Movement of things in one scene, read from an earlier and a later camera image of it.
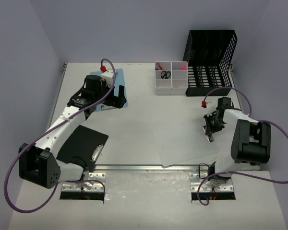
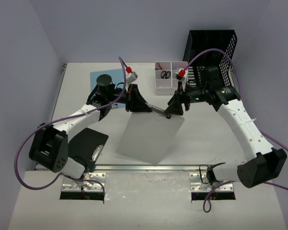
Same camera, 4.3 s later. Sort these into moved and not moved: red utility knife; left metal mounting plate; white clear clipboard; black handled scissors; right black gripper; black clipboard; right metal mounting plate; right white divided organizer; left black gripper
Moved: right black gripper; left black gripper; white clear clipboard
Not moved: red utility knife; black handled scissors; right metal mounting plate; black clipboard; right white divided organizer; left metal mounting plate
